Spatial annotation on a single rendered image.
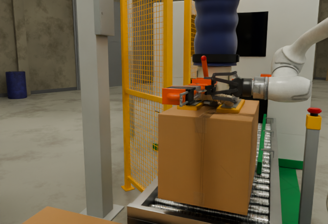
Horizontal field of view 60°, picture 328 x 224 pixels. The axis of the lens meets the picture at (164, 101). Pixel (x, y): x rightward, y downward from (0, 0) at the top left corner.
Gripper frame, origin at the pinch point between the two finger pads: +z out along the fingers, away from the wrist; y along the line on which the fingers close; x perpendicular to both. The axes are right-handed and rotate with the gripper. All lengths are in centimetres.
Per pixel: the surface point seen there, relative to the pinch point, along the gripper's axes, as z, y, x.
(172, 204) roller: 19, 67, 15
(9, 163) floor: 270, 121, 123
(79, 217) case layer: 57, 66, -15
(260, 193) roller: -25, 66, 42
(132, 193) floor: 92, 120, 109
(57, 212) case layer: 70, 66, -15
